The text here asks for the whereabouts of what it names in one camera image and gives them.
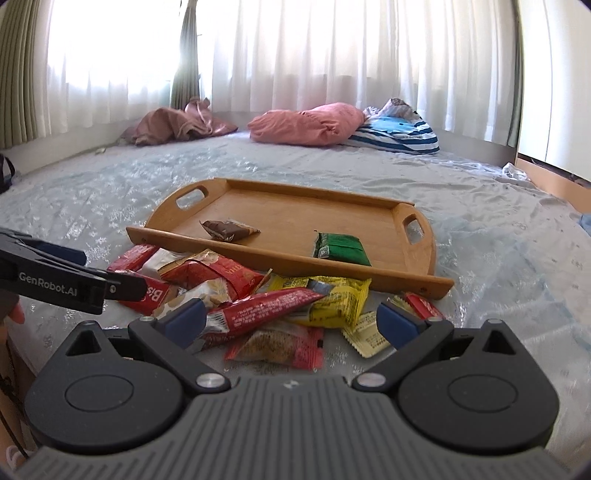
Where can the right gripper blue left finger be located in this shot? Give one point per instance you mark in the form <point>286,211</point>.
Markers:
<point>165,342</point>

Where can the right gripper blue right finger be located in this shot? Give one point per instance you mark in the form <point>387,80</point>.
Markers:
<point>417,343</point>

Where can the pale yellow candy packet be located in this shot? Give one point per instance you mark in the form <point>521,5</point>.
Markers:
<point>369,336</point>

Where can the red Biscoff biscuit packet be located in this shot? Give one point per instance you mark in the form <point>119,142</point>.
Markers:
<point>157,294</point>

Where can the long red snack stick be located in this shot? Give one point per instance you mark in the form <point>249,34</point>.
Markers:
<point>246,315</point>

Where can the white gold spotted snack bar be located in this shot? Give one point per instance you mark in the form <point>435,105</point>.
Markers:
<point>213,293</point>

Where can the yellow snack packet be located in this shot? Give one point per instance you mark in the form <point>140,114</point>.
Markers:
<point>340,307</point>

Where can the clear bag white candy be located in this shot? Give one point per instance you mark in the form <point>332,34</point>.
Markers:
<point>151,268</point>

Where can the red gold nut packet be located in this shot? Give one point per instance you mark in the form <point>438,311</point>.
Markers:
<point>191,271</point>

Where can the pink rice cracker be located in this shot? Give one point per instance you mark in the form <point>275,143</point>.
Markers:
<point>282,343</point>

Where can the green snack packet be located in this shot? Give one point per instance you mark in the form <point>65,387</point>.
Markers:
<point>340,247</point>

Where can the brown almond snack packet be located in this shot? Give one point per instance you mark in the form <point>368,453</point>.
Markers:
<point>228,230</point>

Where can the red rectangular snack bar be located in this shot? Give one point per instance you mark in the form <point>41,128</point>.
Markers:
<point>133,259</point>

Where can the person right hand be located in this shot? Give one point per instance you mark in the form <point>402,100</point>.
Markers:
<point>14,316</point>

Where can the wooden serving tray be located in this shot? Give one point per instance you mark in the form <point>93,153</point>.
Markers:
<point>397,237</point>

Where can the snowflake patterned bed sheet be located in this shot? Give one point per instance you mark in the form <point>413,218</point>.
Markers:
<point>513,252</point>

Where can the brown crumpled cloth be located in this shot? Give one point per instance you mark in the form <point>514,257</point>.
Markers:
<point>167,125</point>

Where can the crumpled clear plastic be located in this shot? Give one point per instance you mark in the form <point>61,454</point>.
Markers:
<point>512,172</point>

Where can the blue clothes pile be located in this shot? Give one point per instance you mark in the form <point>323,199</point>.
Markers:
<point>585,223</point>

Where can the blue striped pillow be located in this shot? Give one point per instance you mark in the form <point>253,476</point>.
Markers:
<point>395,127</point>

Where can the pink pillow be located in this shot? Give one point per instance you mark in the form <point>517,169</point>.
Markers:
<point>322,126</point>

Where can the green curtain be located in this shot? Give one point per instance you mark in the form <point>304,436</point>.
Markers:
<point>185,84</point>

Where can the white sheer curtain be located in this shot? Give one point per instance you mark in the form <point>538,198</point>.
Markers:
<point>455,62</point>

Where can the wooden bed frame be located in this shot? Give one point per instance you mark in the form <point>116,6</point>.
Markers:
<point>559,186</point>

